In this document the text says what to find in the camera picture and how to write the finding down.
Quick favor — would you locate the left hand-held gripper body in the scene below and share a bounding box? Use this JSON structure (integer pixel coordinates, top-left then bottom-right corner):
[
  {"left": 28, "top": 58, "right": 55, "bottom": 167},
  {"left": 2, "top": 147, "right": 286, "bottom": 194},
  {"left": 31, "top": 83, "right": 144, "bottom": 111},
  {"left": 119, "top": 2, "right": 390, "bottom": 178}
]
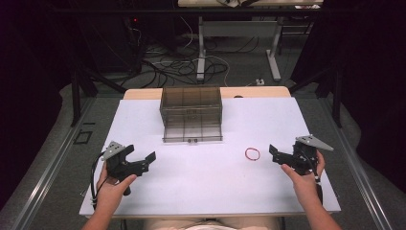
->
[{"left": 101, "top": 141, "right": 151, "bottom": 196}]

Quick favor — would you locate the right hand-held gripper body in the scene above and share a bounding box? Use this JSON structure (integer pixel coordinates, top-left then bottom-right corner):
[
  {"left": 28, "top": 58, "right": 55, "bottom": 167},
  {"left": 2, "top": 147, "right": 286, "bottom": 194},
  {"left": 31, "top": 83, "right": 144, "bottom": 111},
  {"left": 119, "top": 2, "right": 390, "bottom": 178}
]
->
[{"left": 276, "top": 133, "right": 335, "bottom": 176}]

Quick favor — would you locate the person's left hand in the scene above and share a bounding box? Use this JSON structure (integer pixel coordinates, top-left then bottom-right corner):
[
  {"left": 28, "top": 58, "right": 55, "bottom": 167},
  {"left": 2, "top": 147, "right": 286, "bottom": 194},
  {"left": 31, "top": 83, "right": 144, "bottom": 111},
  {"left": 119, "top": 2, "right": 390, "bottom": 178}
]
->
[{"left": 95, "top": 163, "right": 139, "bottom": 215}]

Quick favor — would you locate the person's right hand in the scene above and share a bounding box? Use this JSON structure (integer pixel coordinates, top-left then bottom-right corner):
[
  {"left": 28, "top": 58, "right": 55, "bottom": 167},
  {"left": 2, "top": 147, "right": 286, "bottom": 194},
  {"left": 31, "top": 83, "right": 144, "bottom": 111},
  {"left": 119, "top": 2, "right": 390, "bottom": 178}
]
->
[{"left": 280, "top": 149, "right": 327, "bottom": 207}]

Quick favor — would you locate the red rubber band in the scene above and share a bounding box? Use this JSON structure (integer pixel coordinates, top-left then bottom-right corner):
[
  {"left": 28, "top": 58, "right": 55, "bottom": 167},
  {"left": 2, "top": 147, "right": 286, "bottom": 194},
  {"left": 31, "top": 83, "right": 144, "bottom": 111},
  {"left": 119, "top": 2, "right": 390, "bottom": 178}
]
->
[{"left": 244, "top": 147, "right": 261, "bottom": 162}]

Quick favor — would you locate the clear plastic drawer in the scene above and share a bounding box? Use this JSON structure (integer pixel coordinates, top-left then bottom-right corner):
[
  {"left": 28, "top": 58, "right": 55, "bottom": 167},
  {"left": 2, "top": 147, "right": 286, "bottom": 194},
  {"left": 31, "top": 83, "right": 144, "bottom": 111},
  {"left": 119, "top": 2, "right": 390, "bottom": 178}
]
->
[{"left": 161, "top": 123, "right": 224, "bottom": 144}]

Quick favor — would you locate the white table sheet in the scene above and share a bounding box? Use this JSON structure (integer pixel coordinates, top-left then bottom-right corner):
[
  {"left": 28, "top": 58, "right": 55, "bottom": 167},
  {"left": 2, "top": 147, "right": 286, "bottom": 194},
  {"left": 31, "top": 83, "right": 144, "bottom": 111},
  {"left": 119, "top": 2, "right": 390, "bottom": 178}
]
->
[{"left": 79, "top": 97, "right": 342, "bottom": 218}]

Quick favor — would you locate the black metal stand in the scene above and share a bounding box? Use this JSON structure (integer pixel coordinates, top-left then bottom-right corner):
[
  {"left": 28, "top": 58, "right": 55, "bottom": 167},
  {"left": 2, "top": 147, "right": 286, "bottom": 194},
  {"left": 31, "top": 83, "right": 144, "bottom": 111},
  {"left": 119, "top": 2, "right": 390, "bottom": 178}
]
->
[
  {"left": 287, "top": 60, "right": 344, "bottom": 129},
  {"left": 70, "top": 60, "right": 128, "bottom": 127}
]

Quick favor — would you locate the clear plastic drawer cabinet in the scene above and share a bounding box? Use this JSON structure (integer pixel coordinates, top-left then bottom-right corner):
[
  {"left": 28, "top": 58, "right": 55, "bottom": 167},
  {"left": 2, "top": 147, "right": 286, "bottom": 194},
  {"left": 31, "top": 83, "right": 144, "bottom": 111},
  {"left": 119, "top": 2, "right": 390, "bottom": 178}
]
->
[{"left": 159, "top": 85, "right": 224, "bottom": 128}]

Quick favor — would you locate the person's lap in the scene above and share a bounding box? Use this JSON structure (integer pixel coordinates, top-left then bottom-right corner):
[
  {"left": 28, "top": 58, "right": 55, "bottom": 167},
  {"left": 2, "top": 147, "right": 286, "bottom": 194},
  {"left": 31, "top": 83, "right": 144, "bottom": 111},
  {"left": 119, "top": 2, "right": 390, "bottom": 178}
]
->
[{"left": 143, "top": 216, "right": 282, "bottom": 230}]

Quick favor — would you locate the dark equipment cabinet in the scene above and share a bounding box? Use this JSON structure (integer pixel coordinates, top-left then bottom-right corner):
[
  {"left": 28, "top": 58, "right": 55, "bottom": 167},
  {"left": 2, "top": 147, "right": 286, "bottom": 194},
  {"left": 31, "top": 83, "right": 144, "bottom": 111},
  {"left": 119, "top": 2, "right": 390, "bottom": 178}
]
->
[{"left": 90, "top": 13, "right": 147, "bottom": 75}]

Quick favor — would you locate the white desk with metal legs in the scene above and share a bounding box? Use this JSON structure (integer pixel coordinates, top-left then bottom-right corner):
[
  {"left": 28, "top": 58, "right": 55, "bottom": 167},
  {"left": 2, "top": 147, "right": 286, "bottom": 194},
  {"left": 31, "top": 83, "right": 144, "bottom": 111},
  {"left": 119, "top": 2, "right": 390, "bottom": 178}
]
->
[{"left": 176, "top": 0, "right": 325, "bottom": 82}]

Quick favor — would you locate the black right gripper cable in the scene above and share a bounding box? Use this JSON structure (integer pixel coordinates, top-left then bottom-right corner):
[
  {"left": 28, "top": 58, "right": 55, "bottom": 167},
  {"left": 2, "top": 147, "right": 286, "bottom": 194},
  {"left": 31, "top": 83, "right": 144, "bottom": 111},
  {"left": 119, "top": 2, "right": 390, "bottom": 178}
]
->
[{"left": 301, "top": 152, "right": 325, "bottom": 206}]

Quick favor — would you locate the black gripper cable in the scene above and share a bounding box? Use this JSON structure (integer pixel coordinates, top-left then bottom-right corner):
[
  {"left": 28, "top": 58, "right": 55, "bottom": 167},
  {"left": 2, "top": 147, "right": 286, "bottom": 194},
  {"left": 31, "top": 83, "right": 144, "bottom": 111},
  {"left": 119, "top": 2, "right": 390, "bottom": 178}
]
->
[
  {"left": 301, "top": 152, "right": 325, "bottom": 206},
  {"left": 90, "top": 152, "right": 107, "bottom": 209}
]

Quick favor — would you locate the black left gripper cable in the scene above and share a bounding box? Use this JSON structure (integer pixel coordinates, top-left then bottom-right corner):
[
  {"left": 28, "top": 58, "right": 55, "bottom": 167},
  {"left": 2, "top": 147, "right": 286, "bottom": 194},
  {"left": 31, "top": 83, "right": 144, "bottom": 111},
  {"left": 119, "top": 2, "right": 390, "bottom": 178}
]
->
[{"left": 90, "top": 152, "right": 107, "bottom": 209}]

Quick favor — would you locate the aluminium floor rail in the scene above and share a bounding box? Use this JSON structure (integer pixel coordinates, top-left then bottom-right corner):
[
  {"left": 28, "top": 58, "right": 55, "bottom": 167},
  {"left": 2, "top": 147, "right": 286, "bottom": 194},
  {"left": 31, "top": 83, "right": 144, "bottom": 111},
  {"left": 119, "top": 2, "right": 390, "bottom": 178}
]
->
[
  {"left": 11, "top": 95, "right": 98, "bottom": 230},
  {"left": 319, "top": 95, "right": 395, "bottom": 230}
]

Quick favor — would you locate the tangle of floor cables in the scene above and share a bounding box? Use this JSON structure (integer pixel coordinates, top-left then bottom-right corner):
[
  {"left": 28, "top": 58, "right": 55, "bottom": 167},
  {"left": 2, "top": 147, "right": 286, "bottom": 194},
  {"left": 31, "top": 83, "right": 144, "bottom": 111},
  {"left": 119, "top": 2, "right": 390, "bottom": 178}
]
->
[{"left": 125, "top": 27, "right": 261, "bottom": 89}]

